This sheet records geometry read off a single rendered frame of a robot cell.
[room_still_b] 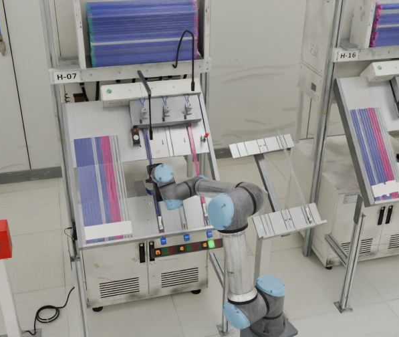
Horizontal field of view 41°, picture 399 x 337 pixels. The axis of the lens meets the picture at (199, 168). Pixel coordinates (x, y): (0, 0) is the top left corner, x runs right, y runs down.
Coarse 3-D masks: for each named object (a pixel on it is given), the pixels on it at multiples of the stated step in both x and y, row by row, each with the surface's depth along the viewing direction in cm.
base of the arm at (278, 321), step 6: (282, 312) 213; (264, 318) 210; (270, 318) 209; (276, 318) 210; (282, 318) 213; (252, 324) 215; (258, 324) 212; (264, 324) 211; (270, 324) 210; (276, 324) 211; (282, 324) 213; (252, 330) 215; (258, 330) 212; (264, 330) 213; (270, 330) 211; (276, 330) 211; (282, 330) 213; (264, 336) 212; (270, 336) 212; (276, 336) 213
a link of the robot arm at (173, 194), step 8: (168, 184) 219; (176, 184) 225; (184, 184) 224; (160, 192) 221; (168, 192) 219; (176, 192) 220; (184, 192) 222; (168, 200) 219; (176, 200) 219; (168, 208) 220; (176, 208) 220
